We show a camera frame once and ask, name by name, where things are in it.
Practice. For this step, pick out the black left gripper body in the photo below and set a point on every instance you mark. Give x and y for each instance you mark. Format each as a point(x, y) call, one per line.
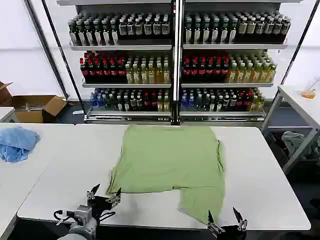
point(100, 203)

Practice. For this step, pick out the white side table grey legs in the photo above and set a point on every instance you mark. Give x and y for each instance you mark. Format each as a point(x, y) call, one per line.
point(297, 105)

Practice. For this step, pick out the open brown cardboard box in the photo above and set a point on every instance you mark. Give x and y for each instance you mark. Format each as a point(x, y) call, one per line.
point(30, 113)

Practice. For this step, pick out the grey white clothes pile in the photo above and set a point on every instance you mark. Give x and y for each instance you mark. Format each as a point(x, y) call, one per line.
point(293, 142)

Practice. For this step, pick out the beverage shelf with bottles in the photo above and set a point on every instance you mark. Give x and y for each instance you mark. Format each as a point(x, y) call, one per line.
point(225, 30)

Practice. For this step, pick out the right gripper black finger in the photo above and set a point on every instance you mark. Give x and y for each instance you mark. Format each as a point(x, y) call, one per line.
point(242, 223)
point(212, 223)

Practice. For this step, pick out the crumpled blue cloth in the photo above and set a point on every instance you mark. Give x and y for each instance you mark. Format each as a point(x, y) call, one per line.
point(17, 142)

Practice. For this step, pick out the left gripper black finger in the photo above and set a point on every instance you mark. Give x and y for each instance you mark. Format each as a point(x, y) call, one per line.
point(116, 198)
point(92, 193)

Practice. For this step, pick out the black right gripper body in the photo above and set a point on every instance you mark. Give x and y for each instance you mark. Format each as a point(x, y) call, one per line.
point(231, 233)

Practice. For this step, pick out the thin black diagonal pole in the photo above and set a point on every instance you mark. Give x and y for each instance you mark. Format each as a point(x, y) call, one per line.
point(61, 50)
point(299, 42)

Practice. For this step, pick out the brown cardboard flap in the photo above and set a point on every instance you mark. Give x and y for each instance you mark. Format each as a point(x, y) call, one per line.
point(3, 91)

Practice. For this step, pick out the green polo shirt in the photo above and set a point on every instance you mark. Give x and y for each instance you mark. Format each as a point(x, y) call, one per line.
point(170, 160)

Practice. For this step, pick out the small white object on floor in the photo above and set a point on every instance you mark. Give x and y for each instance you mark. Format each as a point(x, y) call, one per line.
point(78, 112)

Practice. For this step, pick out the clear container with orange contents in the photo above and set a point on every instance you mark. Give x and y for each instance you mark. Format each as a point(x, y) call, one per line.
point(308, 93)

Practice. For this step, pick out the beverage shelf with wide pillar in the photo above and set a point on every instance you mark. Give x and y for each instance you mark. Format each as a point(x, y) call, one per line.
point(125, 30)

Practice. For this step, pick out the thick black diagonal pole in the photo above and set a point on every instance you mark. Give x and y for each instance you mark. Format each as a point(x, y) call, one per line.
point(47, 50)

